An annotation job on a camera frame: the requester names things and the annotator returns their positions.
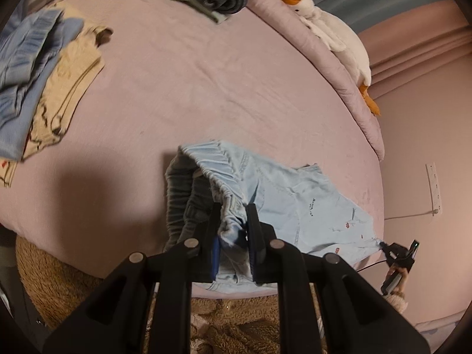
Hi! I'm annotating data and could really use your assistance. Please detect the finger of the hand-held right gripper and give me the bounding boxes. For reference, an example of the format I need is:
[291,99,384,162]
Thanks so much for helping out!
[379,242,397,267]

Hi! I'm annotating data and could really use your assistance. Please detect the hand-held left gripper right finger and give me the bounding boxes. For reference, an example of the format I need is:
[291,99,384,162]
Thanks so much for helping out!
[245,203,432,354]

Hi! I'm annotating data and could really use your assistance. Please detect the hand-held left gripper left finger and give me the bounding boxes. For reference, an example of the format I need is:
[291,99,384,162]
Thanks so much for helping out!
[42,203,222,354]

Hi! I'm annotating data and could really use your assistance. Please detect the light blue denim shorts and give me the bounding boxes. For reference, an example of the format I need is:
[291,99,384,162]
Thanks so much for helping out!
[164,139,384,296]

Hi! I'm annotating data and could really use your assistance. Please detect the folded beige pants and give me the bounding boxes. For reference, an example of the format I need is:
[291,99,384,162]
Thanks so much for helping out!
[22,26,113,161]

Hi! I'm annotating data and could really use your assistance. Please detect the blue pants pile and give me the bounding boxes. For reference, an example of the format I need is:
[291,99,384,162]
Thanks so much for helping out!
[0,7,85,161]

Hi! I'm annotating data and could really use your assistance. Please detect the person's right hand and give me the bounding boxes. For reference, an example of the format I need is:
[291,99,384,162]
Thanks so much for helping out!
[385,265,409,296]

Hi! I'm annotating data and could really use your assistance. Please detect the white power strip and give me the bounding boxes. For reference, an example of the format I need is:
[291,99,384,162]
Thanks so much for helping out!
[426,162,442,219]

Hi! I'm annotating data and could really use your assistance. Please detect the pink bed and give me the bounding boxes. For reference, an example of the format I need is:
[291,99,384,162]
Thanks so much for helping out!
[0,0,385,299]

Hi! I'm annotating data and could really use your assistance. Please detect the pink curtain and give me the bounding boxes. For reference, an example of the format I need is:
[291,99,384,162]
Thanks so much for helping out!
[358,0,472,93]

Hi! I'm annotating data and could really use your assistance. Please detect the beige printed cloth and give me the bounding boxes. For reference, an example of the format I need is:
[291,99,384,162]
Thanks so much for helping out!
[0,158,18,188]

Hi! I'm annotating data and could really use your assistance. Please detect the white goose plush toy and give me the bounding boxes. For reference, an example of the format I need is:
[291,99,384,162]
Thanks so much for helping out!
[278,0,380,117]

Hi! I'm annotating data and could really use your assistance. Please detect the pink quilted comforter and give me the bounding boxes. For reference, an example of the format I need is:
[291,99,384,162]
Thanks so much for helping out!
[245,0,386,161]

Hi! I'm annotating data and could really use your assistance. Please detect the thin black cable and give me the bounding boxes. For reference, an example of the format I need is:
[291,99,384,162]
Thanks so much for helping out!
[356,260,389,273]

